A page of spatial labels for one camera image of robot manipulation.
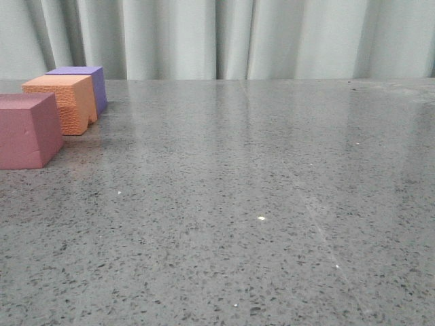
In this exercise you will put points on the orange foam cube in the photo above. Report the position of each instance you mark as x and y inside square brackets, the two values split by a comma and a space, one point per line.
[74, 98]

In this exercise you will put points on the purple foam cube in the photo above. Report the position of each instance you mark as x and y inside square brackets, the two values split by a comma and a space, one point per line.
[98, 82]

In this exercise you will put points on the grey-green curtain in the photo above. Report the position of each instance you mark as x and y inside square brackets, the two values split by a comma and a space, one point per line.
[220, 39]

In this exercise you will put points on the pink foam cube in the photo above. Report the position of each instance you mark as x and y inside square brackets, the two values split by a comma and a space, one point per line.
[30, 130]

